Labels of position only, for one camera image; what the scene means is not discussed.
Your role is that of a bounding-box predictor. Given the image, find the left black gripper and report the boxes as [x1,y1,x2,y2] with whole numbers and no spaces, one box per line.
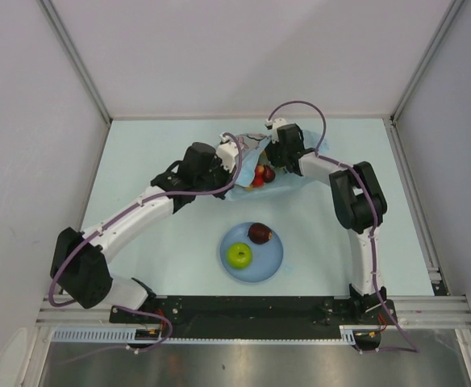
[195,156,236,200]

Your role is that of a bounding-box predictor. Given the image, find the light blue plastic bag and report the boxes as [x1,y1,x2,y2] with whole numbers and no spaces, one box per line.
[225,133,313,202]

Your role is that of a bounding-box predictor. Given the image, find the dark red fake apple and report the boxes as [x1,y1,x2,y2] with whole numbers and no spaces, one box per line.
[248,223,273,245]

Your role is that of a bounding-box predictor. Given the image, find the green fake apple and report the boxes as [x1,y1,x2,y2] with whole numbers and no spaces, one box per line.
[226,243,253,270]

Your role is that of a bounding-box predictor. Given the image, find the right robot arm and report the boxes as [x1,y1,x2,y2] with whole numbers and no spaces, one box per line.
[265,119,387,323]

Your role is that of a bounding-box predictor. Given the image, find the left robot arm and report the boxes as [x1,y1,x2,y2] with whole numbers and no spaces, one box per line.
[48,133,243,323]

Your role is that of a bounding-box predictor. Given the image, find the red fake strawberry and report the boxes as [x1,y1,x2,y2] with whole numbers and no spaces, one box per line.
[261,165,276,183]

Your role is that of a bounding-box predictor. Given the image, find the small red fake fruits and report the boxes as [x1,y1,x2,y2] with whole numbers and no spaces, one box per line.
[245,164,265,190]

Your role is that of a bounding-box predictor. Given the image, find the blue plastic plate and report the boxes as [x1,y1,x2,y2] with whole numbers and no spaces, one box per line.
[218,223,284,284]

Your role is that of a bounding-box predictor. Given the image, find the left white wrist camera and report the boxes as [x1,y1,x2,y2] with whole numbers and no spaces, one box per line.
[215,132,243,173]

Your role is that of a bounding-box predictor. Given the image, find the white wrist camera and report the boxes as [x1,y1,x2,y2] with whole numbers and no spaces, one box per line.
[265,118,289,143]
[215,132,243,173]

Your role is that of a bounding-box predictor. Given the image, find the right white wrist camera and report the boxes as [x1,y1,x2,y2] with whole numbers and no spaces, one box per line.
[265,118,289,143]

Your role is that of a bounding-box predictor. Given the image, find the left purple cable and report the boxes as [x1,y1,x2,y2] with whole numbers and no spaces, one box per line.
[48,131,244,366]

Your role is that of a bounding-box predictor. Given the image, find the purple cable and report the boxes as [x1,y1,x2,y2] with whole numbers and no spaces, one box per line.
[265,99,421,355]
[48,131,244,366]

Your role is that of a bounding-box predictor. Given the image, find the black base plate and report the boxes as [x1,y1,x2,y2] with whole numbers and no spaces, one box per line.
[109,296,397,340]

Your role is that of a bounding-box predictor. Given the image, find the right slotted cable duct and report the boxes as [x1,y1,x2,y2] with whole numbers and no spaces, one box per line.
[339,325,381,344]

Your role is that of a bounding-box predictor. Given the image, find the white slotted cable duct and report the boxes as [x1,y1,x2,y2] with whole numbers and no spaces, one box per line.
[52,327,168,343]

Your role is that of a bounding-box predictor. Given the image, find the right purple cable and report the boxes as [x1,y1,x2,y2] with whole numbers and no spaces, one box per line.
[265,99,421,355]

